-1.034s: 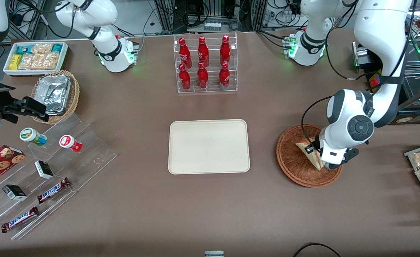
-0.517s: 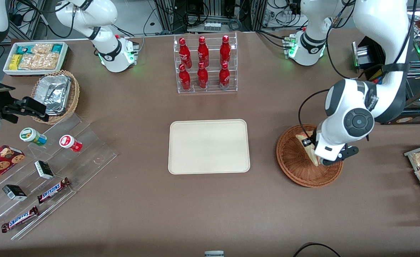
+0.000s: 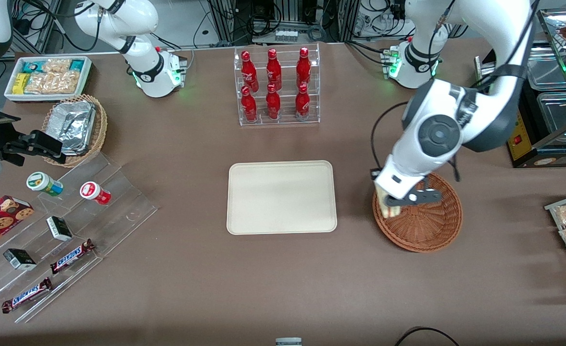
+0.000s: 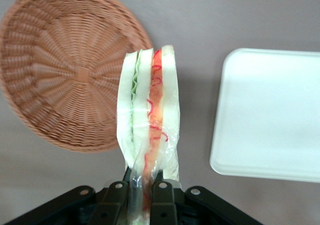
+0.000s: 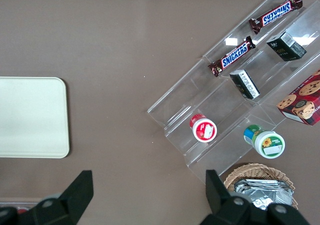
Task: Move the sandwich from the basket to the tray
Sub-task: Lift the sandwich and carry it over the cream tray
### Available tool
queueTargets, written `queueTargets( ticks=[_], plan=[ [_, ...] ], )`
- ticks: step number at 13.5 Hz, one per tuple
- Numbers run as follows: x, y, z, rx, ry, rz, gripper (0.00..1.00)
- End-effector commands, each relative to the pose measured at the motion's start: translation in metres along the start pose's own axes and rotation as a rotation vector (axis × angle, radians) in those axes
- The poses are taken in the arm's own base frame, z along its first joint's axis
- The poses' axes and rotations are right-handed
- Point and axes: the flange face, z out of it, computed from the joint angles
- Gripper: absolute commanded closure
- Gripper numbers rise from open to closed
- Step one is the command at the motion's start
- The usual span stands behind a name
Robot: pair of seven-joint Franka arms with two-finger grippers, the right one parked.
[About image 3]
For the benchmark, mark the triangular sandwich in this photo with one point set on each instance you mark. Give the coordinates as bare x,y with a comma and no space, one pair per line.
388,210

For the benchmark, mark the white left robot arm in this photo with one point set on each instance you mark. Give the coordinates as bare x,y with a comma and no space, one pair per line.
460,129

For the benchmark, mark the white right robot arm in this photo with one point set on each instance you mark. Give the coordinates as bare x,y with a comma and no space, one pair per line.
143,21

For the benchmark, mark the light wicker basket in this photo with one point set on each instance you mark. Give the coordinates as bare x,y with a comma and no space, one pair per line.
100,125

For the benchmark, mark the brown wicker basket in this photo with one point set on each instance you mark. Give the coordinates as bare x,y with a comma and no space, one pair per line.
427,230

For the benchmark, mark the cream plastic tray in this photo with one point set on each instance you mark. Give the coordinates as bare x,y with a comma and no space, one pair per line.
281,197

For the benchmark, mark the green lid cup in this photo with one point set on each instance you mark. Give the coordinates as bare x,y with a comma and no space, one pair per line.
42,183

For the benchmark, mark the aluminium foil containers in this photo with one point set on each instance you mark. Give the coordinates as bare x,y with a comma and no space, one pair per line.
73,125

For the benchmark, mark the white plastic snack bin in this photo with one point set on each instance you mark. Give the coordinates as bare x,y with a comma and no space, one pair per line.
8,93

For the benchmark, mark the red lid cup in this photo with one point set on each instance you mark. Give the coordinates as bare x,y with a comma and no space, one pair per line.
94,192

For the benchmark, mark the yellow snack packet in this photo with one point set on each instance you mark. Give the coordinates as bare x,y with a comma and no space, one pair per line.
21,83

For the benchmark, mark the large rice cracker bag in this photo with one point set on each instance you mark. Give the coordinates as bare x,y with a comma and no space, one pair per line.
52,82

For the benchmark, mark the small black box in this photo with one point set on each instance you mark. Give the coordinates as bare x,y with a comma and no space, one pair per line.
59,228
19,259

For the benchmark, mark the teal snack packet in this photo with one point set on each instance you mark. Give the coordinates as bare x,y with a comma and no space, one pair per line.
31,67
77,65

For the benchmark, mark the clear rice cracker bag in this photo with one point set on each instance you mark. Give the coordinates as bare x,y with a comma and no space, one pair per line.
56,65

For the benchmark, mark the clear acrylic stepped display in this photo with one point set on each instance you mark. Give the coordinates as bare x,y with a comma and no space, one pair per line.
119,206

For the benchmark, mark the snickers bar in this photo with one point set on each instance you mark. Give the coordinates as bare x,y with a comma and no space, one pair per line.
71,257
27,294

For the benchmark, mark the red cola bottle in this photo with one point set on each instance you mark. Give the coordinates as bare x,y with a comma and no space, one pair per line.
273,71
249,105
303,69
302,103
249,72
273,105

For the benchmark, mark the clear acrylic bottle rack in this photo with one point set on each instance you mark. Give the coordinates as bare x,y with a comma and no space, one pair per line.
278,120

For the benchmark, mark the black yellow food warmer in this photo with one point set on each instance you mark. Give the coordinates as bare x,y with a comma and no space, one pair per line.
528,154

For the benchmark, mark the white power strip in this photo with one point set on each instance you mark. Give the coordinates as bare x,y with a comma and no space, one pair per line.
286,35

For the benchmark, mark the grey object at table edge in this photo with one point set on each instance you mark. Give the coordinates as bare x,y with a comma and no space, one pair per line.
288,341

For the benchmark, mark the steel warmer pan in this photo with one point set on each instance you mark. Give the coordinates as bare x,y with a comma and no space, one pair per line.
547,72
559,113

